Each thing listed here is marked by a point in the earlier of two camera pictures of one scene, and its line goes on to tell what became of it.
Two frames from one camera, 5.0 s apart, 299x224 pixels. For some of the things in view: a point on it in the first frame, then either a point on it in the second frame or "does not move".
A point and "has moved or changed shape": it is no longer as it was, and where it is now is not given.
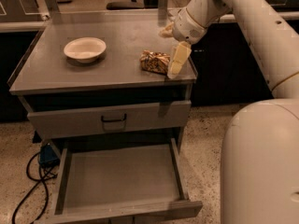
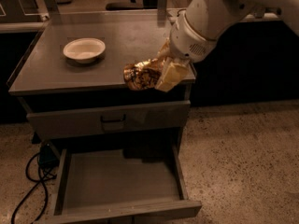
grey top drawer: (109, 119) does not move
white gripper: (186, 29) -> (187, 42)
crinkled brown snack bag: (154, 62) has moved or changed shape
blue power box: (49, 157) does not move
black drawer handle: (114, 120) does not move
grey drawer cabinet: (98, 90) does not move
